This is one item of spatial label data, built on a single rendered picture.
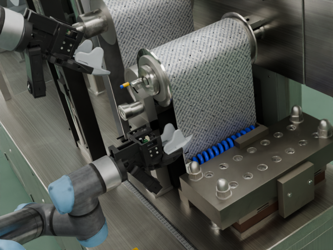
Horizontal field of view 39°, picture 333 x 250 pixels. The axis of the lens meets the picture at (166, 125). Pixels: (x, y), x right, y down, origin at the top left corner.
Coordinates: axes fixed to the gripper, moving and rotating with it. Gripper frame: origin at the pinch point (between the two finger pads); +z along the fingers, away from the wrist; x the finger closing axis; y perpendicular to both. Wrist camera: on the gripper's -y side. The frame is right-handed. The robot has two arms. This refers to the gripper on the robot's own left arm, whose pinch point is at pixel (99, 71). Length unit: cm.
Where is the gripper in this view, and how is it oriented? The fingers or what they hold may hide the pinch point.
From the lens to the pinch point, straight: 107.7
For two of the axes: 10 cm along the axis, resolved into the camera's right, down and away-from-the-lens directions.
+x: -5.2, -4.1, 7.5
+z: 7.5, 2.1, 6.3
